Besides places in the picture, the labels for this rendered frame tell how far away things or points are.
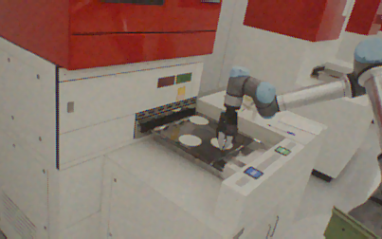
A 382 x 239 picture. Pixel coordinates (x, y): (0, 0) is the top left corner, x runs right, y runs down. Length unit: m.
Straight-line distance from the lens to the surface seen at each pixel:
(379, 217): 1.11
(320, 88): 1.31
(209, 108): 1.70
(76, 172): 1.34
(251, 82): 1.22
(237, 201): 1.06
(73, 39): 1.06
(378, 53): 1.19
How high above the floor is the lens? 1.55
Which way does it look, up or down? 23 degrees down
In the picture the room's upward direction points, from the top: 10 degrees clockwise
